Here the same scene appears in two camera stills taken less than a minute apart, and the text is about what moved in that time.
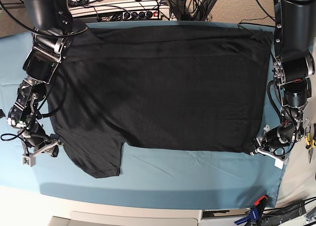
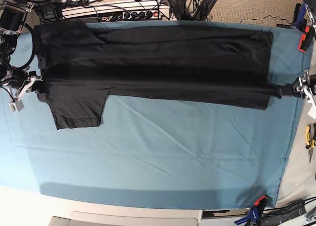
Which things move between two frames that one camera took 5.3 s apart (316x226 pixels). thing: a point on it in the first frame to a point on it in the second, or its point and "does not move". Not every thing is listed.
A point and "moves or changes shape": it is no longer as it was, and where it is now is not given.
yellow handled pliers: (310, 145) does not move
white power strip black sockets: (142, 15) does not move
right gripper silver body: (279, 160) to (303, 84)
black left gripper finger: (55, 152) to (39, 86)
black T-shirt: (188, 88) moves or changes shape
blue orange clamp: (256, 212) does not move
